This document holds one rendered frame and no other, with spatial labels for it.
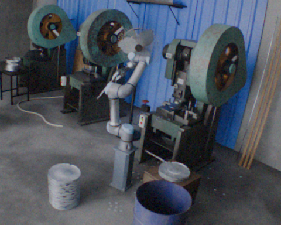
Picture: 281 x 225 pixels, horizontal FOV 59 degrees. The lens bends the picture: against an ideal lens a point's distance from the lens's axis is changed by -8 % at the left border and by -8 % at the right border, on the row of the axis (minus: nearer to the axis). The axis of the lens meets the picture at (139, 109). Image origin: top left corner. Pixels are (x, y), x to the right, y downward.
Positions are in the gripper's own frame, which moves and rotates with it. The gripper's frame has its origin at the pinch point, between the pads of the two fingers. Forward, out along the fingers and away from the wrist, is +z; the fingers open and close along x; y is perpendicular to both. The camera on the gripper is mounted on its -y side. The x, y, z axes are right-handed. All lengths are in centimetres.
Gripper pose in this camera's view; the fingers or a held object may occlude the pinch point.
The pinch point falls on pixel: (113, 78)
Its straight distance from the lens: 276.4
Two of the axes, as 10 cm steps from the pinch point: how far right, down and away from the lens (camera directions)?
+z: -7.9, 5.9, 1.8
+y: 0.4, 3.4, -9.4
